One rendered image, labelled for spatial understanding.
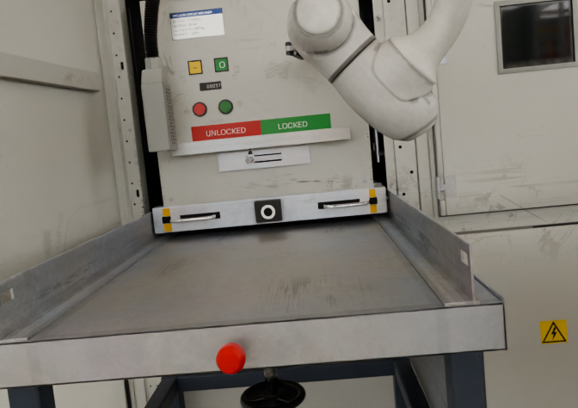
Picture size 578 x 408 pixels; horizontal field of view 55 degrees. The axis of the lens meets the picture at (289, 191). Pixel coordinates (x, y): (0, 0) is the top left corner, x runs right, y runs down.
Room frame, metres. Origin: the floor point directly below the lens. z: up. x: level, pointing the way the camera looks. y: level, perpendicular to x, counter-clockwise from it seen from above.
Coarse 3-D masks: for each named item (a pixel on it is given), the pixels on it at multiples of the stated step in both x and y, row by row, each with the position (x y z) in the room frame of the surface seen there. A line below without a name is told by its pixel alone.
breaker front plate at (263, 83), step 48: (192, 0) 1.29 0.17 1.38; (240, 0) 1.29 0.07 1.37; (288, 0) 1.28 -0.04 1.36; (192, 48) 1.29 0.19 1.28; (240, 48) 1.29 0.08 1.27; (192, 96) 1.29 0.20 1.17; (240, 96) 1.29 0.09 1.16; (288, 96) 1.28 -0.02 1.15; (336, 96) 1.28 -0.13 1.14; (336, 144) 1.28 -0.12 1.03; (192, 192) 1.29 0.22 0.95; (240, 192) 1.29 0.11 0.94; (288, 192) 1.28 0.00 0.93
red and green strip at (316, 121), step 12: (264, 120) 1.28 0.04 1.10; (276, 120) 1.28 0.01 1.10; (288, 120) 1.28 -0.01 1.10; (300, 120) 1.28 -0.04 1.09; (312, 120) 1.28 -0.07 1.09; (324, 120) 1.28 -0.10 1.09; (192, 132) 1.29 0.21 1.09; (204, 132) 1.29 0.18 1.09; (216, 132) 1.29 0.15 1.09; (228, 132) 1.29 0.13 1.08; (240, 132) 1.29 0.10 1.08; (252, 132) 1.28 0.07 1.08; (264, 132) 1.28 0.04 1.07; (276, 132) 1.28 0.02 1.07; (288, 132) 1.28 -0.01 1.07
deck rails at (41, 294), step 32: (128, 224) 1.13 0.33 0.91; (384, 224) 1.20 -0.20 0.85; (416, 224) 0.94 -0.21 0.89; (64, 256) 0.83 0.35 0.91; (96, 256) 0.95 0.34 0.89; (128, 256) 1.10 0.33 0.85; (416, 256) 0.86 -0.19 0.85; (448, 256) 0.72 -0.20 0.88; (0, 288) 0.66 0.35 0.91; (32, 288) 0.73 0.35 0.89; (64, 288) 0.81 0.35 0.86; (96, 288) 0.85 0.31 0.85; (448, 288) 0.67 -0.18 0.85; (0, 320) 0.65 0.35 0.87; (32, 320) 0.71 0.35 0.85
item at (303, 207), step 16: (320, 192) 1.27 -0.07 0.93; (336, 192) 1.27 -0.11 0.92; (352, 192) 1.26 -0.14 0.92; (384, 192) 1.26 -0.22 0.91; (160, 208) 1.28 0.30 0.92; (192, 208) 1.28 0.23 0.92; (208, 208) 1.28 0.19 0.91; (224, 208) 1.28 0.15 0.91; (240, 208) 1.28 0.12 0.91; (288, 208) 1.27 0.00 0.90; (304, 208) 1.27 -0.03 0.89; (320, 208) 1.27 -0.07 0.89; (336, 208) 1.27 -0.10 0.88; (352, 208) 1.26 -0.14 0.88; (384, 208) 1.26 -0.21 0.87; (160, 224) 1.28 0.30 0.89; (192, 224) 1.28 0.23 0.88; (208, 224) 1.28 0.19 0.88; (224, 224) 1.28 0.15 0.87; (240, 224) 1.28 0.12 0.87; (256, 224) 1.27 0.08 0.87
